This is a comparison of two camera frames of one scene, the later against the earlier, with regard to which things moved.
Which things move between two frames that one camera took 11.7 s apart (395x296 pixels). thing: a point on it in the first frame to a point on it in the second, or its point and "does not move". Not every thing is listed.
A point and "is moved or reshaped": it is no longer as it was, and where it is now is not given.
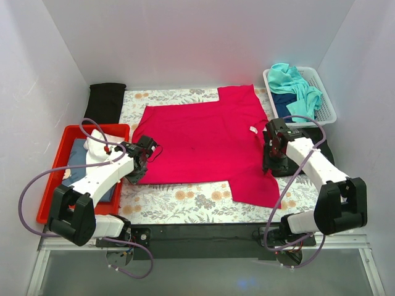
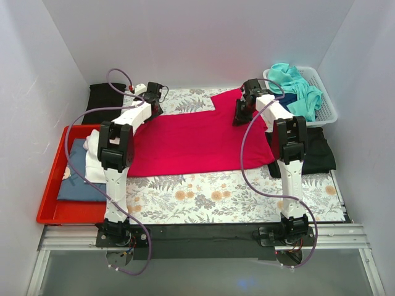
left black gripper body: [136, 175] to [156, 108]
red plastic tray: [57, 177] does not move
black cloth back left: [105, 102] does not move
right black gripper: [274, 163] to [242, 114]
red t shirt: [210, 142] is moved or reshaped
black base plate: [211, 242] does not move
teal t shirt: [285, 78] does not move
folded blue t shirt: [79, 156] does not move
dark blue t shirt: [281, 100] does not move
